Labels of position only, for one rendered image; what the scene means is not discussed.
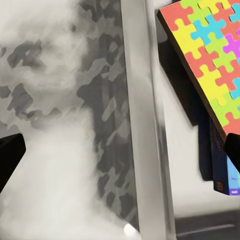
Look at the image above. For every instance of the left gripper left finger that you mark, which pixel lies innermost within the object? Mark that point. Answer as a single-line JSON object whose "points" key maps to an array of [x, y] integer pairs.
{"points": [[12, 149]]}

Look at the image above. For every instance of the jigsaw puzzle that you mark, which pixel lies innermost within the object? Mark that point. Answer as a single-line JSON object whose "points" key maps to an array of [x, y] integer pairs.
{"points": [[206, 37]]}

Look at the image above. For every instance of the board game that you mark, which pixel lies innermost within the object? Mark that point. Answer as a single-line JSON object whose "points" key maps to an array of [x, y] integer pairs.
{"points": [[226, 177]]}

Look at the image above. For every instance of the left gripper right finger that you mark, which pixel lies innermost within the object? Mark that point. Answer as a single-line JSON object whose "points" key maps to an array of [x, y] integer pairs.
{"points": [[232, 149]]}

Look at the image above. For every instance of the toy box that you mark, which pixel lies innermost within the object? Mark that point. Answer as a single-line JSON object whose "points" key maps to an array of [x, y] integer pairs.
{"points": [[171, 137]]}

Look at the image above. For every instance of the desk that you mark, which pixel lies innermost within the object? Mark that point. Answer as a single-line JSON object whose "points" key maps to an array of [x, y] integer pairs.
{"points": [[64, 87]]}

